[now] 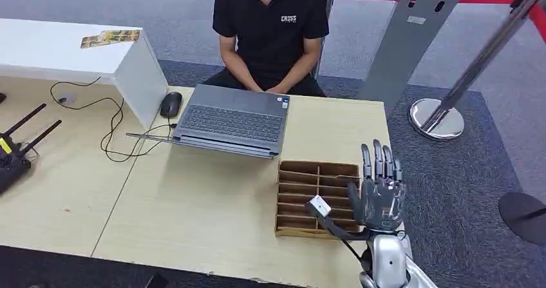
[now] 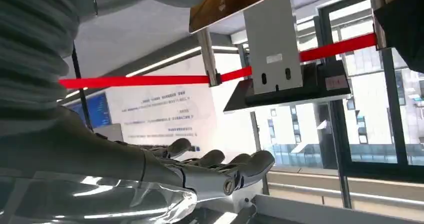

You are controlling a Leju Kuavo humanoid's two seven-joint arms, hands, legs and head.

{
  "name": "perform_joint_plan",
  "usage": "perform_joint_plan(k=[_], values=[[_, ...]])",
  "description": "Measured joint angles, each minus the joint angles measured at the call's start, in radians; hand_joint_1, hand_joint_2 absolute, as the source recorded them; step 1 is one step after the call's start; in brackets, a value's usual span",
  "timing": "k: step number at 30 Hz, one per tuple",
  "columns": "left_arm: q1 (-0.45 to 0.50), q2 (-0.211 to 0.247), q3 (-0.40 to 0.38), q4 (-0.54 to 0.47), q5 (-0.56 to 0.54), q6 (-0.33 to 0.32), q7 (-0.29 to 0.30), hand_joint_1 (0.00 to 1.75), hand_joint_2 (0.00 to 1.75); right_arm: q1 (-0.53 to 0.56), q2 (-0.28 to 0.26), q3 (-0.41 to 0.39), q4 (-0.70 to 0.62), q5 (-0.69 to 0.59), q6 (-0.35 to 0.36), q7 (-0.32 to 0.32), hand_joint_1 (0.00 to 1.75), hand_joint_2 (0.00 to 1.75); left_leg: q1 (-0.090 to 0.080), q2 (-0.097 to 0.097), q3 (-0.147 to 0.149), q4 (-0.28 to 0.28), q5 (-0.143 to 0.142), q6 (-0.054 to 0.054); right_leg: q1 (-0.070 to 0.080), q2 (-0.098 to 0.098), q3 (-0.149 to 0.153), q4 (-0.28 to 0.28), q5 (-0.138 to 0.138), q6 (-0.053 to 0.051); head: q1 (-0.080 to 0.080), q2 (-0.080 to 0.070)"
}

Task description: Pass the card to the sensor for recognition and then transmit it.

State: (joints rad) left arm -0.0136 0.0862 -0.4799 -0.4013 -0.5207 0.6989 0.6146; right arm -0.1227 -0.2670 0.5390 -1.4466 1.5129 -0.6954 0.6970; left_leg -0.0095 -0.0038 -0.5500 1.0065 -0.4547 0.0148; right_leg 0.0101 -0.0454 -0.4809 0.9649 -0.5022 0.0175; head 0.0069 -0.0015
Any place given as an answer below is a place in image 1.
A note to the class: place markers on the grey laptop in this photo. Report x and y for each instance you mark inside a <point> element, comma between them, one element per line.
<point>234,121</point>

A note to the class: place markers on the person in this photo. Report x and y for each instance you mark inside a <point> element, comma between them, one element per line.
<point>271,34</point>

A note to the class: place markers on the printed card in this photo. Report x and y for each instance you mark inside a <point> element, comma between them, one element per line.
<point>110,38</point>

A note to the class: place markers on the black computer mouse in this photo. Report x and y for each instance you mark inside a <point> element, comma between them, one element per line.
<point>171,104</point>

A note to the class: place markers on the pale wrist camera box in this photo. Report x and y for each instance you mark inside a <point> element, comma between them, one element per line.
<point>320,206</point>

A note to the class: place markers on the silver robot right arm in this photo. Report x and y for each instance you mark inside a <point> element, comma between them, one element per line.
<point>390,260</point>

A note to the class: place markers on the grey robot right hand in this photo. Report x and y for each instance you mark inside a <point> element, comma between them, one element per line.
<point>382,200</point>

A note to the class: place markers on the white shelf box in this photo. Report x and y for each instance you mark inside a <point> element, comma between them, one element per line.
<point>64,49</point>

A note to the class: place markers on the black router with antennas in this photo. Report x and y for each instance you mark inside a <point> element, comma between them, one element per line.
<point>10,162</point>

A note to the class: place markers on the wooden card box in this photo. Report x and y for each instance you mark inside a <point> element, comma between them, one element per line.
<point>303,200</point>

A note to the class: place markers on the grey metal table stand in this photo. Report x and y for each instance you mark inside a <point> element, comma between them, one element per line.
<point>405,42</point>

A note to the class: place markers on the black round base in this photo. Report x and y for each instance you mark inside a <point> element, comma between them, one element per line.
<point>524,217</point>

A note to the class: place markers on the chrome stanchion post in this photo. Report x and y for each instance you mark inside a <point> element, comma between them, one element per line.
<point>437,121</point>

